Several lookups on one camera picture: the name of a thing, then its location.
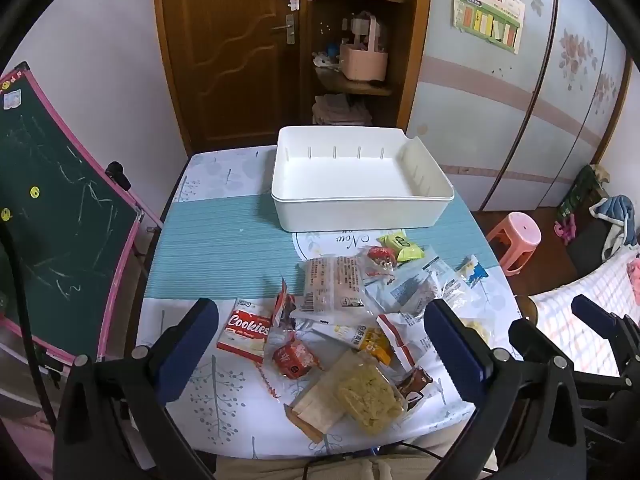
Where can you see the wall poster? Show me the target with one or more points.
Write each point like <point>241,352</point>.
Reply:
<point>487,10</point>

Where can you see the red and white snack packet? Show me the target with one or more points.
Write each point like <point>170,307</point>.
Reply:
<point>400,332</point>

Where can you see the flower print wardrobe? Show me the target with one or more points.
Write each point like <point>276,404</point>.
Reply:
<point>500,125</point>

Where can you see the clear red candy packet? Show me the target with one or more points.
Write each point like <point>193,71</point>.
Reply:
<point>381,256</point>

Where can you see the brown chocolate packet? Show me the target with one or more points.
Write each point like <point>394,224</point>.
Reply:
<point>415,385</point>

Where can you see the clear crispy noodle packet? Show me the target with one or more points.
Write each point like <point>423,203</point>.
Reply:
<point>367,395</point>

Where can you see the pink plastic stool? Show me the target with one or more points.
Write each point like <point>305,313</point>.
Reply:
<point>515,232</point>

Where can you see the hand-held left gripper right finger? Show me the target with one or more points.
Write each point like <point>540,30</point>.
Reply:
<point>455,355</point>

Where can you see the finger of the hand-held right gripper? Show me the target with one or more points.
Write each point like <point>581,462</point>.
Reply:
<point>527,335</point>
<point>592,310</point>

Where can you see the green bag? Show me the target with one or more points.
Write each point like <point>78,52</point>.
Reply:
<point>580,195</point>

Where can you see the black easel clamp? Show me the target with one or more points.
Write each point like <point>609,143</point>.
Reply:
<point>118,174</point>

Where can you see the checked pink blanket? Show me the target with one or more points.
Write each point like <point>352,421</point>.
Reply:
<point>580,320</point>

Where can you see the folded cloths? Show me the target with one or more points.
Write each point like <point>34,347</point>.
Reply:
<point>340,109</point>

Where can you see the wooden corner shelf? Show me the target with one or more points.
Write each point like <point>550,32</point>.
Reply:
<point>415,60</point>

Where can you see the red and white cookie packet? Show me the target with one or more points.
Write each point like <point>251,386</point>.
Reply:
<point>245,332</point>

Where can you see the green snack packet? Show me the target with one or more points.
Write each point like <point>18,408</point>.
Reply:
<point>400,246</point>

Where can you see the beige wafer packet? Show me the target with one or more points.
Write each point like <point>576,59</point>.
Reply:
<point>312,410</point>

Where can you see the white plastic storage box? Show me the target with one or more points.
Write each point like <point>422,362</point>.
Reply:
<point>350,175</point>

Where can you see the large clear rice cake packet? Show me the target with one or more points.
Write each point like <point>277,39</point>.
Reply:
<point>332,282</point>

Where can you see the blue and white towel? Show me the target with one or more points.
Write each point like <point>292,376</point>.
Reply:
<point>614,215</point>

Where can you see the clear yellow chips packet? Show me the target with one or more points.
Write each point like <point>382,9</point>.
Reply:
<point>475,332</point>

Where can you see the small blue and yellow packet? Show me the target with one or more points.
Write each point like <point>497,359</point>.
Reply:
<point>472,270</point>

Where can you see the wooden door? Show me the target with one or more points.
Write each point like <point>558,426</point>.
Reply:
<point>230,60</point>

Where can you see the red round snack packet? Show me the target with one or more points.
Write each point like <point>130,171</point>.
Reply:
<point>295,360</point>

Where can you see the leaf print tablecloth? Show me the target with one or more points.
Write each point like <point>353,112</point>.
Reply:
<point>215,260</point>

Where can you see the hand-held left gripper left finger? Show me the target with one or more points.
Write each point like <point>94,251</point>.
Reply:
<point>187,352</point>

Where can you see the pale blue snack packet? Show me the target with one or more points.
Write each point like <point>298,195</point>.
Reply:
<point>410,285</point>

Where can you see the red-edged clear snack packet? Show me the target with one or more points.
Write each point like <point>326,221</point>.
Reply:
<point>285,310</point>

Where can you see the green chalkboard with pink frame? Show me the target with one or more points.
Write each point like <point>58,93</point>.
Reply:
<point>60,210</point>

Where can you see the white and yellow oat bar packet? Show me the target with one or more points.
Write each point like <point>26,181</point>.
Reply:
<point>350,336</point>

